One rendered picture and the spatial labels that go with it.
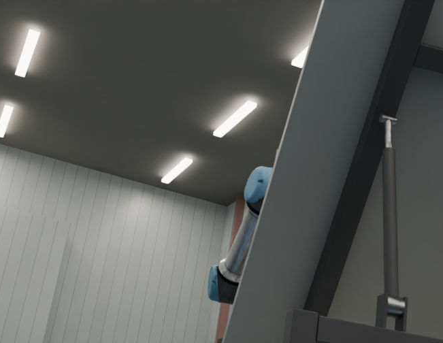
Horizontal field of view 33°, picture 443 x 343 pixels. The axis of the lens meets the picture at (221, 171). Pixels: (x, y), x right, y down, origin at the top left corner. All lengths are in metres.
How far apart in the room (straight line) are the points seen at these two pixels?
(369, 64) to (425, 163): 0.23
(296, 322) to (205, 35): 7.42
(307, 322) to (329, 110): 0.46
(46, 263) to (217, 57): 4.69
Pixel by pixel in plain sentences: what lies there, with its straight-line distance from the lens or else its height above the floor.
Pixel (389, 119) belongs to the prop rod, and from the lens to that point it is 1.37.
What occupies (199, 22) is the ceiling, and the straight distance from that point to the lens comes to 8.23.
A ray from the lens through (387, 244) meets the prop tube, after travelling 1.23.
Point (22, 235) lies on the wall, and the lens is 11.88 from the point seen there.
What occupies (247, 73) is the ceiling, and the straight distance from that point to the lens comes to 9.03.
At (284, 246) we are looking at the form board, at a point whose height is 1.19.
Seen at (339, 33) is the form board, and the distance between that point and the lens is 1.38.
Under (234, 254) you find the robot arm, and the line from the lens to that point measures 2.40.
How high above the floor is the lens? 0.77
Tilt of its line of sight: 21 degrees up
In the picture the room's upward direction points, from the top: 9 degrees clockwise
